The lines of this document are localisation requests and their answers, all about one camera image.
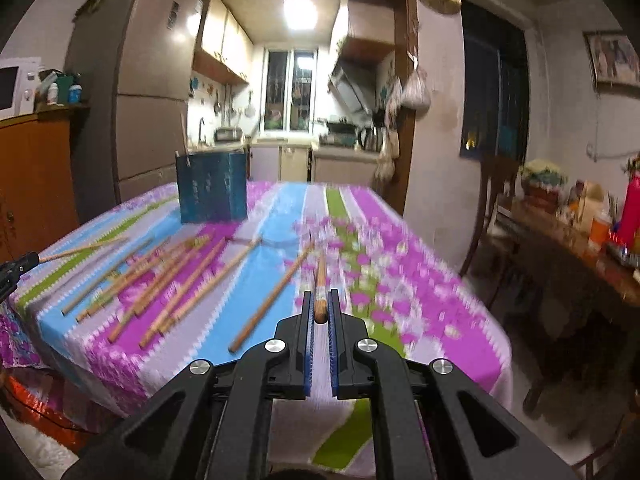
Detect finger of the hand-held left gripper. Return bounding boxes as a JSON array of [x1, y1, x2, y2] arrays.
[[0, 252, 41, 281]]

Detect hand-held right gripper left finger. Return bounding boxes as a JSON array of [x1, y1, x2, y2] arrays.
[[60, 289, 317, 480]]

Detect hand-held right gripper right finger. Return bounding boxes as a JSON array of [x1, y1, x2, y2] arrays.
[[327, 287, 581, 480]]

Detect wooden chopstick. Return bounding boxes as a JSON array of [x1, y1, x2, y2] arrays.
[[39, 236, 130, 264], [228, 241, 316, 354], [312, 252, 329, 325]]

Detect bunch of wooden chopsticks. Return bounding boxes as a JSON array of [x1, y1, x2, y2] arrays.
[[61, 232, 263, 350]]

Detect blue perforated chopstick holder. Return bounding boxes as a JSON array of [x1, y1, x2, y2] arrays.
[[175, 149, 249, 224]]

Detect orange wooden cabinet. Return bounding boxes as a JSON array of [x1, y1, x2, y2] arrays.
[[0, 105, 84, 264]]

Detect floral striped tablecloth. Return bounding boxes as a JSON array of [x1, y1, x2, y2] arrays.
[[0, 180, 514, 476]]

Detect red foil box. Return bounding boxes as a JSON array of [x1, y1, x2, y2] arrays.
[[0, 375, 117, 456]]

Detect white microwave oven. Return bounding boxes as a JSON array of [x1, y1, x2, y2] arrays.
[[0, 57, 44, 121]]

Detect green container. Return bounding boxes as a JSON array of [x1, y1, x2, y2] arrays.
[[55, 74, 76, 106]]

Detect kitchen counter cabinets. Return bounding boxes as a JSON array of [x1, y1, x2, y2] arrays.
[[249, 141, 382, 184]]

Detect wooden chair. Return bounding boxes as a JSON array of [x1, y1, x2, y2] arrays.
[[460, 155, 522, 306]]

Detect hanging white bags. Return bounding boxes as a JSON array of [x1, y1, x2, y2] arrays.
[[374, 110, 402, 182]]

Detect brown refrigerator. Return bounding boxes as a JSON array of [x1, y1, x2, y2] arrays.
[[65, 0, 204, 204]]

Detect steel electric kettle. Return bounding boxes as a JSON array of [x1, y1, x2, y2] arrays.
[[357, 126, 382, 151]]

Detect dark wooden side table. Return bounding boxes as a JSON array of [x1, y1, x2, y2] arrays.
[[492, 195, 640, 456]]

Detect kitchen window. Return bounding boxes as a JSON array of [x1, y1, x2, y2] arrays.
[[262, 49, 319, 134]]

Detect box of flowers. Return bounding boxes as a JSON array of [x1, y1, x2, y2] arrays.
[[520, 160, 569, 207]]

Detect range hood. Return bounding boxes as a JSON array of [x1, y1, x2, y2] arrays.
[[327, 57, 377, 117]]

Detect hanging clear plastic bag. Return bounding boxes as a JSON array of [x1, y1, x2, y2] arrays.
[[400, 67, 432, 111]]

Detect orange cup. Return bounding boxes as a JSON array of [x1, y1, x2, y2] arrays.
[[587, 212, 614, 252]]

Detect dark window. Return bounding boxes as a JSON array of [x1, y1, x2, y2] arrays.
[[460, 2, 531, 162]]

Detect red thermos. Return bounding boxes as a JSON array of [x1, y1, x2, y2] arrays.
[[617, 170, 640, 254]]

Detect wooden cabinet above hood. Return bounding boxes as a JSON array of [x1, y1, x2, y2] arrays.
[[330, 2, 397, 64]]

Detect square ceiling light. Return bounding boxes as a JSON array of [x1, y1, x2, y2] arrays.
[[282, 0, 319, 31]]

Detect cream wall cabinets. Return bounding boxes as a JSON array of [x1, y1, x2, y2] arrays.
[[192, 0, 251, 85]]

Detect framed wall picture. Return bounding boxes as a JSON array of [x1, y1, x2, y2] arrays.
[[583, 32, 640, 87]]

